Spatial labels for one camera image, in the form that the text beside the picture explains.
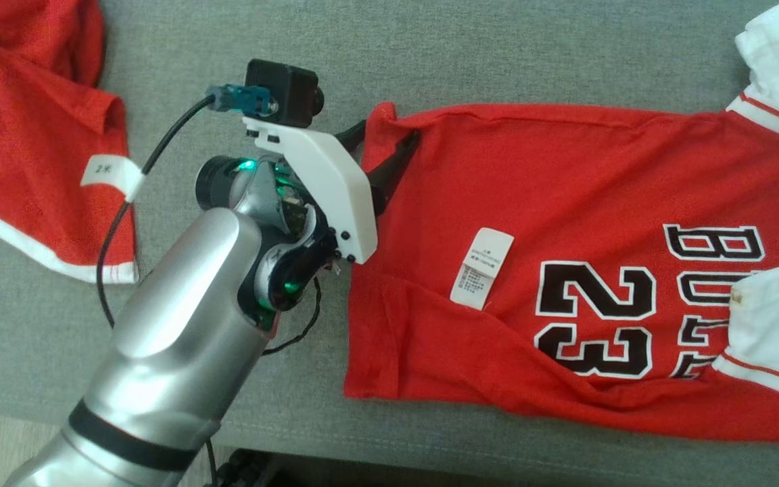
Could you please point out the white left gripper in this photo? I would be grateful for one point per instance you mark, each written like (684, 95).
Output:
(335, 189)

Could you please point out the red basketball jersey white trim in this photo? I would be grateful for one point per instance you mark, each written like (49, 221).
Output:
(430, 270)

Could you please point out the red shorts white hem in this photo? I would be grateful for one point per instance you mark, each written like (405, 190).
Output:
(24, 135)

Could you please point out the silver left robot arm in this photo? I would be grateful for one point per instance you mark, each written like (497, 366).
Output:
(180, 304)

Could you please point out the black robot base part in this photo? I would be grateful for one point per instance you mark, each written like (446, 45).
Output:
(247, 470)

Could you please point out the wide grey sofa seat cushion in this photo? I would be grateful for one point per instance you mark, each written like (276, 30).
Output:
(430, 54)

